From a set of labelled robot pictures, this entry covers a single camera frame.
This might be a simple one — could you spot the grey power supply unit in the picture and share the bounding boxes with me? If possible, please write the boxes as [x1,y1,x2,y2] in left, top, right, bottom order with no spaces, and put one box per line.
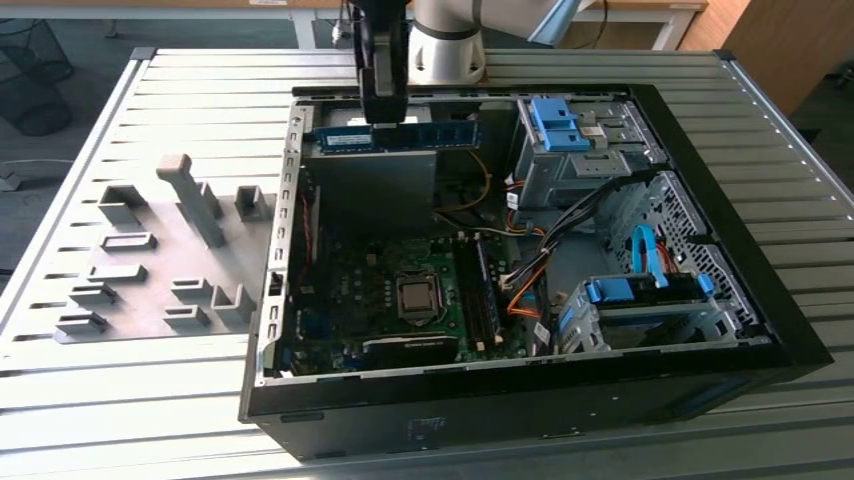
[300,102,441,241]

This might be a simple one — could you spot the blue plastic drive rails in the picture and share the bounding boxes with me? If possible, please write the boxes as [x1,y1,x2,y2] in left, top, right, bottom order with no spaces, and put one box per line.
[531,97,593,154]

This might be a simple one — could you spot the tall grey drive cage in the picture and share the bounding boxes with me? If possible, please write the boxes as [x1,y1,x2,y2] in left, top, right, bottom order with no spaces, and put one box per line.
[513,94,670,211]

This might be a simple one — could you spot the silver CPU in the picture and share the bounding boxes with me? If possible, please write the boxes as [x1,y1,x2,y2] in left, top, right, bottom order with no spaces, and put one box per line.
[397,283,435,315]

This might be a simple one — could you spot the green motherboard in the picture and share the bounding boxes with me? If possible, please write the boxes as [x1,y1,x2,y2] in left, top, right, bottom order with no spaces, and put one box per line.
[285,229,555,376]

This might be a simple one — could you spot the metal socket cover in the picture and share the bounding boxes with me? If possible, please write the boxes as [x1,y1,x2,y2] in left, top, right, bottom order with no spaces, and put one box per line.
[392,269,445,329]

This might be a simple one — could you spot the grey parts rack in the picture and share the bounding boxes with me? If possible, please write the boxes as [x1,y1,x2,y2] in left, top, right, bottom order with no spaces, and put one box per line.
[52,153,279,346]

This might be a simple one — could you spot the black mesh wastebasket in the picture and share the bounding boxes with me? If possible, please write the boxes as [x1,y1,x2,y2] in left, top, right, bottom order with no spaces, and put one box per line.
[0,19,74,137]

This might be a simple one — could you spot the blue disk carrier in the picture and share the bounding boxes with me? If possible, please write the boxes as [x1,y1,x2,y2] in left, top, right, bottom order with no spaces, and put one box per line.
[584,276,714,307]

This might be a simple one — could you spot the black graphics card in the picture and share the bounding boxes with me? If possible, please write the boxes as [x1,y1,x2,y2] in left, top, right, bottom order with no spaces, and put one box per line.
[363,334,461,371]

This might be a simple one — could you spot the brown wooden cabinet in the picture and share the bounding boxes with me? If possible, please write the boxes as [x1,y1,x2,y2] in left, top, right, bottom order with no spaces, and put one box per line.
[679,0,854,119]

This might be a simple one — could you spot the white power strip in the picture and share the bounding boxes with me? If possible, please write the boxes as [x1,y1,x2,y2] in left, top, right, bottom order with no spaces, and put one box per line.
[0,158,72,192]

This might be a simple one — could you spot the black hard disk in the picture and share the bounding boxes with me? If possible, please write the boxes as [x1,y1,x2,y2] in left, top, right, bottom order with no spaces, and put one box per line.
[630,278,702,304]

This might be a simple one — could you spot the low grey disk bay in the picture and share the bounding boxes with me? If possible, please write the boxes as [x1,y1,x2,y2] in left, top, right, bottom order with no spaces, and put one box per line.
[556,277,739,352]

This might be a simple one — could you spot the black PC case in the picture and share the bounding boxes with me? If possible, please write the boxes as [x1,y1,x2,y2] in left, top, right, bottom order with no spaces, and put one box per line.
[237,82,835,461]

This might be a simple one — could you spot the thick black cable bundle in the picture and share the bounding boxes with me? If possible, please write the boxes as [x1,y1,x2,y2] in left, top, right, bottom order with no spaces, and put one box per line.
[497,169,666,319]

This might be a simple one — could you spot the blue flat data cable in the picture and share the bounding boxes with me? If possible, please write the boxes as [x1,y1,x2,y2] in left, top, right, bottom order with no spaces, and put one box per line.
[630,224,670,290]

